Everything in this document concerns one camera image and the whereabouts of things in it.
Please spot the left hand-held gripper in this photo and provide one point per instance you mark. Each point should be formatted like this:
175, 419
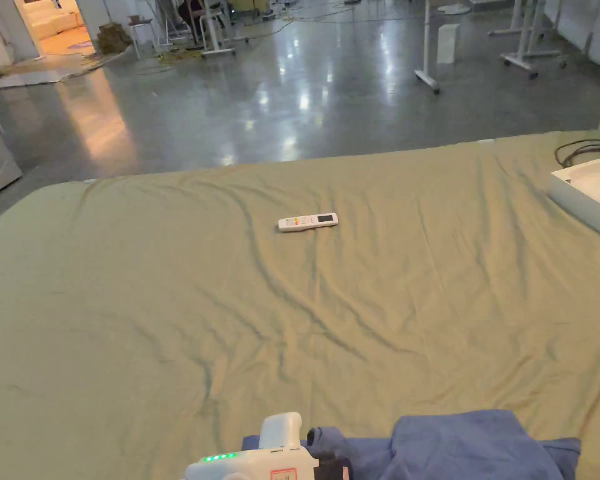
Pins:
275, 462

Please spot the dark blue shirt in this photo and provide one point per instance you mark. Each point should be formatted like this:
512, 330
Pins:
455, 445

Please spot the bed with pale green sheet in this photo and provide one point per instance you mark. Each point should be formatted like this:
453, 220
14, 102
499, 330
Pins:
180, 300

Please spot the white remote control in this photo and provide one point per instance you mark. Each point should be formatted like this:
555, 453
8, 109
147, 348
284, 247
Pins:
307, 222

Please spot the white flat tray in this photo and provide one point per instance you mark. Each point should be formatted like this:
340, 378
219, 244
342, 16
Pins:
587, 192

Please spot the white carton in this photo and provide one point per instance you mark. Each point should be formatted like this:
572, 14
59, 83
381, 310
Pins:
448, 44

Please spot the stack of brown cartons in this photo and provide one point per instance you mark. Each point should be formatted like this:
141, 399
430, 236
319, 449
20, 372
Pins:
112, 39

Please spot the white sofa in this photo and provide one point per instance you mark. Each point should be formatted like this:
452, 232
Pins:
55, 22

